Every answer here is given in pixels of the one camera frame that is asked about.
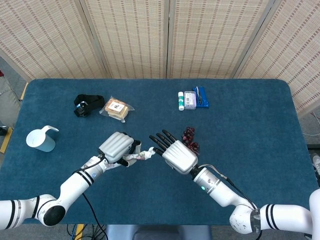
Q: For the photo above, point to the dark red grape bunch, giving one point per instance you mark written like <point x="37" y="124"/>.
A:
<point x="188" y="133"/>

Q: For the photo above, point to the bread in clear bag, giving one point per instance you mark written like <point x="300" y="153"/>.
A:
<point x="116" y="108"/>

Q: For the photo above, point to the white sneaker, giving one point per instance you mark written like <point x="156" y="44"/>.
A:
<point x="316" y="163"/>

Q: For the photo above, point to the blue flat package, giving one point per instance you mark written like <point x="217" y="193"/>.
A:
<point x="204" y="98"/>

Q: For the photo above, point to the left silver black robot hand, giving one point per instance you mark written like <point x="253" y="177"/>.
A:
<point x="116" y="147"/>

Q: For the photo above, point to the white printed toothpaste tube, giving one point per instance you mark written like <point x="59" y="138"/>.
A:
<point x="137" y="156"/>

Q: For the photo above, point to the teal table cover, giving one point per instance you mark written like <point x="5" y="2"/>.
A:
<point x="150" y="200"/>

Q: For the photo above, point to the clear box purple label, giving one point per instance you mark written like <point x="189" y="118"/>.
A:
<point x="190" y="100"/>

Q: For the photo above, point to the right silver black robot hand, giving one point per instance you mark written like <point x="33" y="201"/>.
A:
<point x="178" y="156"/>

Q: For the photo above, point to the white green glue stick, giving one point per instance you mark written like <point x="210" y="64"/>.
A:
<point x="180" y="101"/>

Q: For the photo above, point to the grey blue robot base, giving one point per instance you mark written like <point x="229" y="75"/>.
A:
<point x="160" y="232"/>

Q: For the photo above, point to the bamboo folding screen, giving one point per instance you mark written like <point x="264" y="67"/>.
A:
<point x="130" y="37"/>

